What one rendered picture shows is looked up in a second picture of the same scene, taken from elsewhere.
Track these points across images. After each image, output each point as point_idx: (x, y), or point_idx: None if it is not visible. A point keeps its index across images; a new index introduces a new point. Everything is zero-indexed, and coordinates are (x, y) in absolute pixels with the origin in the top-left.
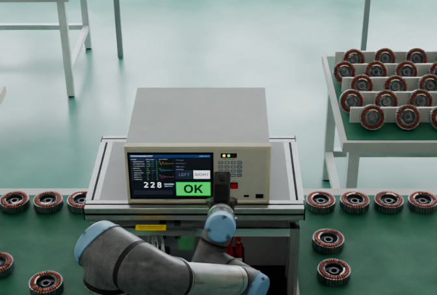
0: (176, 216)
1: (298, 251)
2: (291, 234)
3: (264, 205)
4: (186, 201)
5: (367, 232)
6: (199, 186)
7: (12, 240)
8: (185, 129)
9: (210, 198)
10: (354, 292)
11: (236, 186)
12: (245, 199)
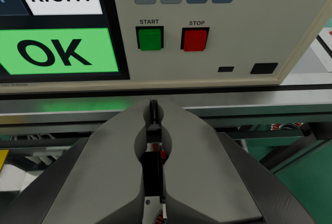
0: (31, 127)
1: (300, 161)
2: (311, 146)
3: (269, 90)
4: (53, 88)
5: None
6: (73, 44)
7: None
8: None
9: (55, 181)
10: (319, 165)
11: (203, 44)
12: (220, 78)
